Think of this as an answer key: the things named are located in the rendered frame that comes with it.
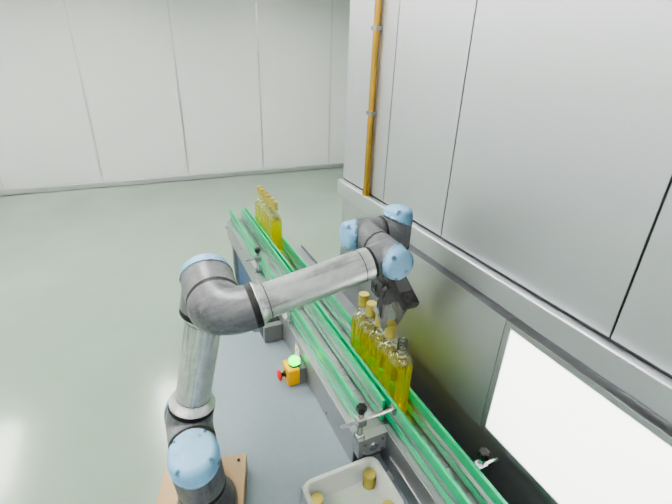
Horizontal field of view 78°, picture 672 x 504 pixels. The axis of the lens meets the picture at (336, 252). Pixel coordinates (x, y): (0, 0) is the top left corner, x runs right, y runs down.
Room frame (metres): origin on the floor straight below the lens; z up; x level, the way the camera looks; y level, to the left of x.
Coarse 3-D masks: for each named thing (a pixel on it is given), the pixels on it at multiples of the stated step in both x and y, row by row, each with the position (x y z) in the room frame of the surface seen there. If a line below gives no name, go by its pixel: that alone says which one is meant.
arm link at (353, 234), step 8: (376, 216) 0.99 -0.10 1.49; (344, 224) 0.95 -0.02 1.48; (352, 224) 0.94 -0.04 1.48; (360, 224) 0.94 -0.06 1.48; (368, 224) 0.94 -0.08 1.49; (376, 224) 0.95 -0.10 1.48; (384, 224) 0.96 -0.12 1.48; (344, 232) 0.94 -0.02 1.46; (352, 232) 0.92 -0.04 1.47; (360, 232) 0.92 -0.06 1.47; (368, 232) 0.91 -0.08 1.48; (344, 240) 0.94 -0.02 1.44; (352, 240) 0.91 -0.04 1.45; (360, 240) 0.91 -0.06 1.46; (344, 248) 0.94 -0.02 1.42; (352, 248) 0.92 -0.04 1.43
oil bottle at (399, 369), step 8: (392, 360) 0.93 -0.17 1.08; (400, 360) 0.92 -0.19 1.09; (408, 360) 0.92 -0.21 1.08; (392, 368) 0.93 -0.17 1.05; (400, 368) 0.91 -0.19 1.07; (408, 368) 0.92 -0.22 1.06; (392, 376) 0.92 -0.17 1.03; (400, 376) 0.91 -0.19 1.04; (408, 376) 0.92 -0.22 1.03; (392, 384) 0.92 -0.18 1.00; (400, 384) 0.91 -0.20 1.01; (408, 384) 0.92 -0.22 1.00; (392, 392) 0.91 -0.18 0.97; (400, 392) 0.91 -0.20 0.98; (408, 392) 0.93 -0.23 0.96; (400, 400) 0.92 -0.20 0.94; (400, 408) 0.92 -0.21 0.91
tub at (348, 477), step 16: (352, 464) 0.78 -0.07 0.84; (368, 464) 0.79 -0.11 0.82; (320, 480) 0.73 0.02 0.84; (336, 480) 0.75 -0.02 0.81; (352, 480) 0.77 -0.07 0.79; (384, 480) 0.74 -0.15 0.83; (336, 496) 0.73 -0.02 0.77; (352, 496) 0.73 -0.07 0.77; (368, 496) 0.73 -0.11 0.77; (384, 496) 0.72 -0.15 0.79; (400, 496) 0.69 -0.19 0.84
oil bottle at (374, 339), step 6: (372, 330) 1.05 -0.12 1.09; (372, 336) 1.03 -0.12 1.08; (378, 336) 1.02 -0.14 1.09; (384, 336) 1.03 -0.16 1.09; (372, 342) 1.03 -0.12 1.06; (378, 342) 1.01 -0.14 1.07; (372, 348) 1.03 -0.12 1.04; (372, 354) 1.02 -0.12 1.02; (366, 360) 1.05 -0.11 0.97; (372, 360) 1.02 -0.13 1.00; (372, 366) 1.02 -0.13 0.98; (372, 372) 1.01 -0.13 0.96
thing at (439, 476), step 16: (256, 224) 2.22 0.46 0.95; (320, 304) 1.38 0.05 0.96; (352, 352) 1.11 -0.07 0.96; (368, 368) 1.02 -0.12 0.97; (400, 416) 0.84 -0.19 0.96; (400, 432) 0.83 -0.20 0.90; (416, 432) 0.78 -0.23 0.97; (416, 448) 0.77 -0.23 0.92; (432, 464) 0.71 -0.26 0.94; (432, 480) 0.70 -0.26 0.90; (448, 480) 0.65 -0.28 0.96; (448, 496) 0.65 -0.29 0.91; (464, 496) 0.61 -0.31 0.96
